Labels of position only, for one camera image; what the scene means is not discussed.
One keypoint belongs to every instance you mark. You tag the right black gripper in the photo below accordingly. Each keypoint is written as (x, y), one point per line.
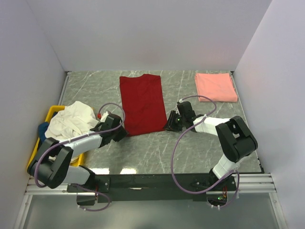
(170, 125)

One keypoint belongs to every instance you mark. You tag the cream white t shirt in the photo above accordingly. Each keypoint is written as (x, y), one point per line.
(75, 120)

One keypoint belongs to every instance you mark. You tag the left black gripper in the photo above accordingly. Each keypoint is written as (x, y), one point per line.
(122, 134)

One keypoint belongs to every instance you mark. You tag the dark red t shirt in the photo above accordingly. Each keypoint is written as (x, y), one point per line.
(142, 101)

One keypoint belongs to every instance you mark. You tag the aluminium frame rail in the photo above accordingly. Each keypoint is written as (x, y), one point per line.
(249, 183)

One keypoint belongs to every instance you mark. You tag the yellow plastic bin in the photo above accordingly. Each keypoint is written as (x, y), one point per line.
(51, 113)

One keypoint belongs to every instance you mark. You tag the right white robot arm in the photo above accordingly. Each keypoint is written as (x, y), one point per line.
(236, 139)

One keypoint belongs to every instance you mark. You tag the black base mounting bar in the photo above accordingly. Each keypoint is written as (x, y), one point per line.
(151, 187)

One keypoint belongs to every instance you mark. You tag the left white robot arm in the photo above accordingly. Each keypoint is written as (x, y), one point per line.
(51, 164)

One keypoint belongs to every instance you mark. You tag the folded pink t shirt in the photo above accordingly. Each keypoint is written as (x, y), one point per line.
(216, 86)

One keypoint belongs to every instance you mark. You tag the dark blue t shirt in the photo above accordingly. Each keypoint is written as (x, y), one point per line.
(42, 128)

